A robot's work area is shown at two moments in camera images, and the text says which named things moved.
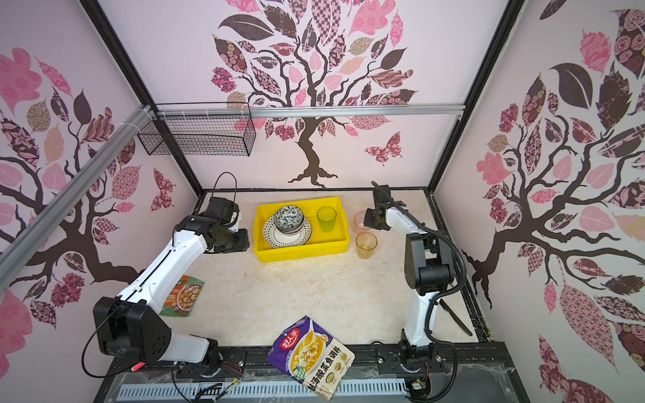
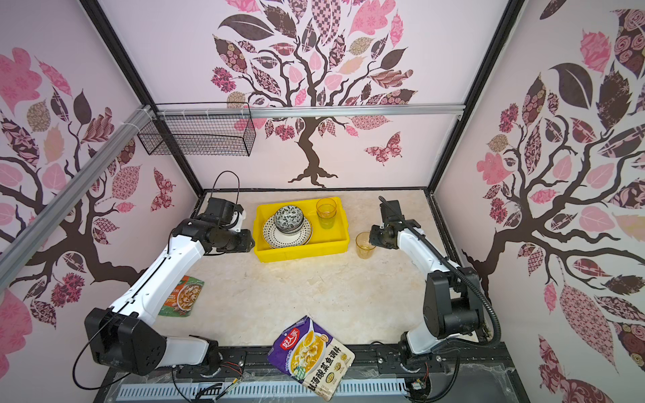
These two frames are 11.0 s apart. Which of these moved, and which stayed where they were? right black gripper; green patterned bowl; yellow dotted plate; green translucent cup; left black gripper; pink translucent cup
Moved: pink translucent cup; right black gripper
Stayed: green translucent cup; green patterned bowl; yellow dotted plate; left black gripper
